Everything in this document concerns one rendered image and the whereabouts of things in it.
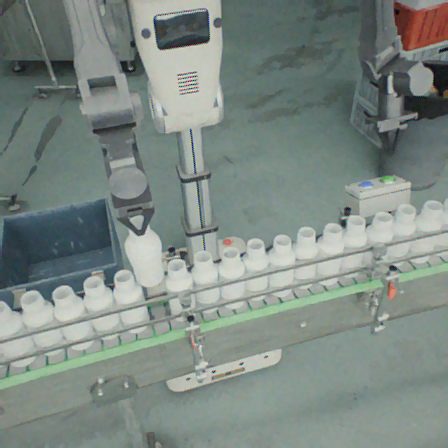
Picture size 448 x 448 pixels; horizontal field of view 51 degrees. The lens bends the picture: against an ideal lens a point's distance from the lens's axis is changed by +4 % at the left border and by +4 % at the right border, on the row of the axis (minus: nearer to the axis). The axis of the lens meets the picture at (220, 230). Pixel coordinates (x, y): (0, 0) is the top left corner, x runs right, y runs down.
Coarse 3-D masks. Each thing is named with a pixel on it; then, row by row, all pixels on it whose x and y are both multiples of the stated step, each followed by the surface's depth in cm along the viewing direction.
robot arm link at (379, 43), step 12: (360, 0) 96; (372, 0) 93; (384, 0) 93; (360, 12) 99; (372, 12) 95; (384, 12) 96; (360, 24) 101; (372, 24) 98; (384, 24) 98; (360, 36) 103; (372, 36) 100; (384, 36) 101; (396, 36) 103; (360, 48) 106; (372, 48) 102; (384, 48) 103; (396, 48) 106; (372, 60) 105; (384, 60) 106
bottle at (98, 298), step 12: (96, 276) 95; (96, 288) 93; (108, 288) 98; (84, 300) 96; (96, 300) 95; (108, 300) 96; (96, 312) 96; (96, 324) 99; (108, 324) 99; (120, 324) 103
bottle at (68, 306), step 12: (60, 288) 94; (60, 300) 91; (72, 300) 93; (60, 312) 93; (72, 312) 94; (84, 312) 96; (84, 324) 97; (72, 336) 97; (84, 336) 99; (72, 348) 101; (84, 348) 101
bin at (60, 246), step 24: (24, 216) 145; (48, 216) 148; (72, 216) 150; (96, 216) 152; (0, 240) 136; (24, 240) 151; (48, 240) 154; (72, 240) 156; (96, 240) 159; (0, 264) 130; (24, 264) 153; (48, 264) 158; (72, 264) 158; (96, 264) 157; (120, 264) 142; (0, 288) 126; (24, 288) 124; (48, 288) 126; (72, 288) 129
